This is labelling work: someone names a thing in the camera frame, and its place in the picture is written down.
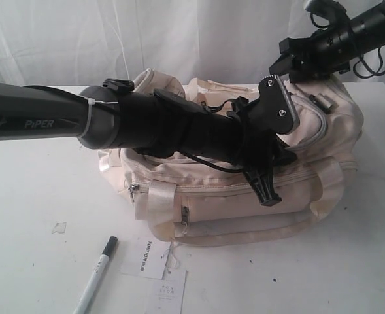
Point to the white tag TONLION text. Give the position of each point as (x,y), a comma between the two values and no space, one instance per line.
(145,257)

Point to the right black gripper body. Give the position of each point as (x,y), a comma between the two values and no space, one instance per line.
(318,56)

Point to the cream fabric duffel bag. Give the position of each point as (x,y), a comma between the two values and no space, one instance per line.
(187,202)

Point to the white backdrop curtain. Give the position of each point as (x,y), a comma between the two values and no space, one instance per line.
(85,42)

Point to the clear tape scrap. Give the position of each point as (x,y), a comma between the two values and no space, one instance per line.
(59,228)

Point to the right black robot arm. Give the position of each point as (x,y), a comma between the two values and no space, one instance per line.
(364,33)

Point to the white marker black cap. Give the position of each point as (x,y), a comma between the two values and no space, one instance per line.
(96,276)

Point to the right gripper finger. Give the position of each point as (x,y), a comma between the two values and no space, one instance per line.
(283,66)

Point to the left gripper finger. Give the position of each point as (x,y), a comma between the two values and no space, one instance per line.
(281,155)
(262,184)

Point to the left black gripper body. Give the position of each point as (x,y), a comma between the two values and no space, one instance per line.
(245,138)

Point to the white square hang tag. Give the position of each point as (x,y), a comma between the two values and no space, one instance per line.
(166,295)

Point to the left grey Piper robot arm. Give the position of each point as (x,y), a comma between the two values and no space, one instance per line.
(161,123)

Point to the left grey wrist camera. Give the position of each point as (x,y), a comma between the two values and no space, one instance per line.
(279,112)

